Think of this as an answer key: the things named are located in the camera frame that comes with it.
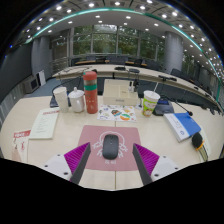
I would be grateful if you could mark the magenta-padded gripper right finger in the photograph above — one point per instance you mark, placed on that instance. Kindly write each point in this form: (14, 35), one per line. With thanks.
(147, 160)

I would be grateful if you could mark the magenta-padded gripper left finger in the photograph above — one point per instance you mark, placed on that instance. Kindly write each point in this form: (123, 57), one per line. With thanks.
(77, 159)

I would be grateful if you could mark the dark grey computer mouse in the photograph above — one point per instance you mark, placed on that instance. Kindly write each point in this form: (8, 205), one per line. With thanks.
(110, 146)

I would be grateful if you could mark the pink printed mouse pad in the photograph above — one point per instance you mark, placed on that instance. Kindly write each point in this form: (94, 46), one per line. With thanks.
(96, 133)

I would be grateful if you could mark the white book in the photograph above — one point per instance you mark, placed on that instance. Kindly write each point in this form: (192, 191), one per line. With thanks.
(175, 126)

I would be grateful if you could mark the white leaflet with red heading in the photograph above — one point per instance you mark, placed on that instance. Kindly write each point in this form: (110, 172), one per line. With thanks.
(44, 123)

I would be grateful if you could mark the colourful sticker sheet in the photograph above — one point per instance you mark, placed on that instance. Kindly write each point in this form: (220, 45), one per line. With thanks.
(116, 113)

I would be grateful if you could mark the green printed paper cup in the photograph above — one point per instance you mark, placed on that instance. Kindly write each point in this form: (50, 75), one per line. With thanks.
(150, 104)

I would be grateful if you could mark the blue folder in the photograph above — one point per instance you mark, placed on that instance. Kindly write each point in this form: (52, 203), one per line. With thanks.
(190, 123)

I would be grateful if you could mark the white lidded ceramic mug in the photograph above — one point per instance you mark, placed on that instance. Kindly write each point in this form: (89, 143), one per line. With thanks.
(77, 101)

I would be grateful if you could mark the white paper cup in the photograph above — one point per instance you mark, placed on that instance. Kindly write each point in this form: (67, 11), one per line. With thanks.
(61, 100)

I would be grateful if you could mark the red thermos bottle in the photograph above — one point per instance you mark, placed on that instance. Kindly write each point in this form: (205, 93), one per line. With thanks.
(90, 96)

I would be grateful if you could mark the beige cardboard box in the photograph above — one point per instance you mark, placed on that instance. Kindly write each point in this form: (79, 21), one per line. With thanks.
(120, 93)

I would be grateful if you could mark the white leaning board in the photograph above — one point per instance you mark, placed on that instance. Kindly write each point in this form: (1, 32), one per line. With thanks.
(42, 77)

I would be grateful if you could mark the long curved conference desk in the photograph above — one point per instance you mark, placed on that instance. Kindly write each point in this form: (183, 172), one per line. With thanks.
(106, 70)

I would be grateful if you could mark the group of dark chairs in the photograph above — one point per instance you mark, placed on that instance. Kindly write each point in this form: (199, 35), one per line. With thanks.
(150, 63)

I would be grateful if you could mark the group of ceiling lights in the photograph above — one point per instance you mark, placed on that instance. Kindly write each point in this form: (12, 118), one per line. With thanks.
(117, 3)

